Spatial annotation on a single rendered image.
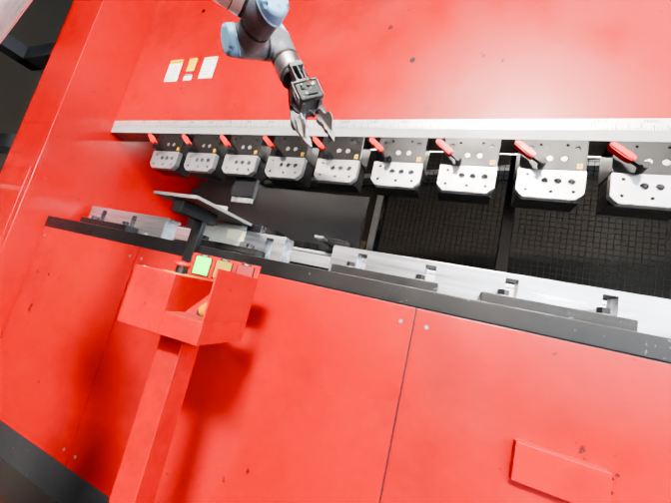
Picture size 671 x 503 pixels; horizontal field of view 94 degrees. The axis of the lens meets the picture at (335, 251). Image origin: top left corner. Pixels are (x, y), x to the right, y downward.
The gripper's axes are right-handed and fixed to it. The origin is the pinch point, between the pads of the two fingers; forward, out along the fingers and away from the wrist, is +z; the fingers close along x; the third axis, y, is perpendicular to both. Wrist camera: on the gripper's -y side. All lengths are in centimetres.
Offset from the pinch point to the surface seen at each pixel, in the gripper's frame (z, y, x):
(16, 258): -28, -74, -111
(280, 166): -11.9, -29.0, -5.9
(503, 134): 17, 8, 48
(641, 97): 25, 24, 73
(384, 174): 10.7, -9.3, 18.7
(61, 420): 39, -59, -102
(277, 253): 17.6, -30.6, -18.5
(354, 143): -4.6, -14.1, 16.8
